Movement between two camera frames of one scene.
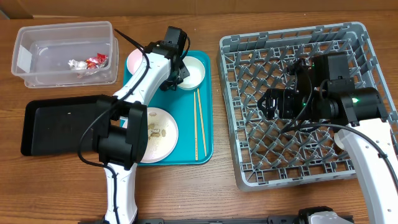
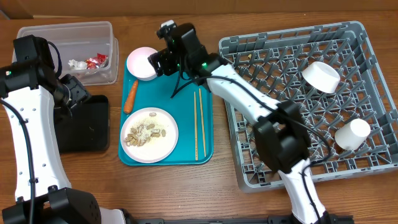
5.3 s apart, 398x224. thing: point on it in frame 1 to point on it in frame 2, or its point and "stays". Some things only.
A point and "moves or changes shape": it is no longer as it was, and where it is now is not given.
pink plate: [163, 135] stays
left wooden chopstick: [196, 148] stays
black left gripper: [166, 84] to [80, 94]
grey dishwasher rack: [274, 152] stays
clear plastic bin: [61, 55] stays
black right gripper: [272, 98] to [168, 59]
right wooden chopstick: [202, 122] stays
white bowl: [197, 72] moves or changes shape
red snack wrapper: [97, 62] stays
